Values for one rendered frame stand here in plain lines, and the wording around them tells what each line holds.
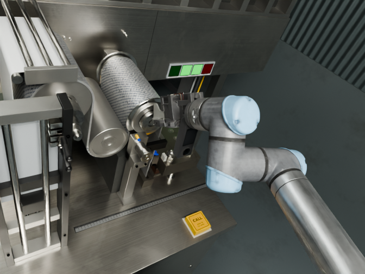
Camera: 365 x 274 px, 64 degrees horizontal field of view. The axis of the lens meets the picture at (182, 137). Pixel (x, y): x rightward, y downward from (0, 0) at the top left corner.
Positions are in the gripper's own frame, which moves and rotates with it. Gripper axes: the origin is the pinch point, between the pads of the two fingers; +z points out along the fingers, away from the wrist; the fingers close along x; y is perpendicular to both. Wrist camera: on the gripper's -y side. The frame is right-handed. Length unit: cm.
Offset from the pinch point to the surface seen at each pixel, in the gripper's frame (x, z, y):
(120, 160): 7.6, 15.0, -12.2
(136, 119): 5.3, 3.3, 1.1
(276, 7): -85, 22, 42
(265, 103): -156, 92, -11
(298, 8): -155, 57, 56
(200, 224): -15.2, 6.4, -40.0
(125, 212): 6.8, 19.7, -31.9
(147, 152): 4.2, 1.2, -8.6
